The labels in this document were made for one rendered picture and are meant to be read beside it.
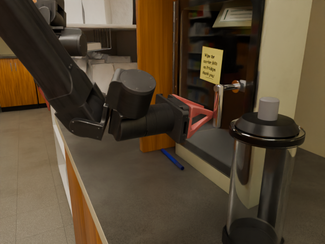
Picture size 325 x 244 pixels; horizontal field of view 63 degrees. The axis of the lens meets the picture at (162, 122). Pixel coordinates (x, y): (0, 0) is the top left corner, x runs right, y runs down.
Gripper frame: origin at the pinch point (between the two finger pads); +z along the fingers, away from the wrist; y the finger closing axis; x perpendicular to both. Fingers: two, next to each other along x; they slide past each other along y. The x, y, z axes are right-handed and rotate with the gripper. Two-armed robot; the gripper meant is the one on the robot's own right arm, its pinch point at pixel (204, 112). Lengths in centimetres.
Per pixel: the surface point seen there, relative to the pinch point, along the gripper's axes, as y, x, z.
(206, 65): 9.0, -7.4, 5.9
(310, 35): 15, -14, 50
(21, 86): 479, 144, -22
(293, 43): -6.1, -15.1, 13.8
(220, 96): -2.7, -4.4, 1.1
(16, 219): 138, 138, -45
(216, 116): -3.0, -0.2, 0.7
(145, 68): 29.9, -1.6, 0.4
